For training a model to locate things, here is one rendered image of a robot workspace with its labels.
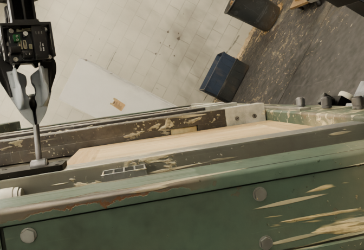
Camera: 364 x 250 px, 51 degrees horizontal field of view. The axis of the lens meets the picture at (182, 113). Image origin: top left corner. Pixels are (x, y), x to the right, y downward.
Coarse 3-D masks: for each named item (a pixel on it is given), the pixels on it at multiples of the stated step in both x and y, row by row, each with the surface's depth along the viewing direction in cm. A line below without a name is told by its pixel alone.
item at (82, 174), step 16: (320, 128) 69; (336, 128) 67; (352, 128) 68; (208, 144) 68; (224, 144) 65; (240, 144) 65; (256, 144) 65; (272, 144) 66; (288, 144) 66; (304, 144) 67; (320, 144) 67; (112, 160) 65; (128, 160) 62; (144, 160) 63; (160, 160) 63; (176, 160) 63; (192, 160) 64; (208, 160) 64; (224, 160) 65; (32, 176) 60; (48, 176) 61; (64, 176) 61; (80, 176) 61; (96, 176) 62; (32, 192) 60
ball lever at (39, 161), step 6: (30, 96) 64; (30, 102) 63; (36, 126) 64; (36, 132) 64; (36, 138) 63; (36, 144) 63; (36, 150) 63; (36, 156) 63; (30, 162) 62; (36, 162) 62; (42, 162) 62; (48, 162) 64
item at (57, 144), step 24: (144, 120) 113; (168, 120) 114; (192, 120) 115; (216, 120) 116; (240, 120) 117; (264, 120) 118; (0, 144) 107; (24, 144) 108; (48, 144) 109; (72, 144) 110; (96, 144) 111
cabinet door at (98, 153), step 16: (224, 128) 111; (240, 128) 108; (256, 128) 103; (272, 128) 97; (288, 128) 91; (304, 128) 88; (112, 144) 108; (128, 144) 105; (144, 144) 101; (160, 144) 96; (176, 144) 92; (192, 144) 88; (80, 160) 85; (96, 160) 84
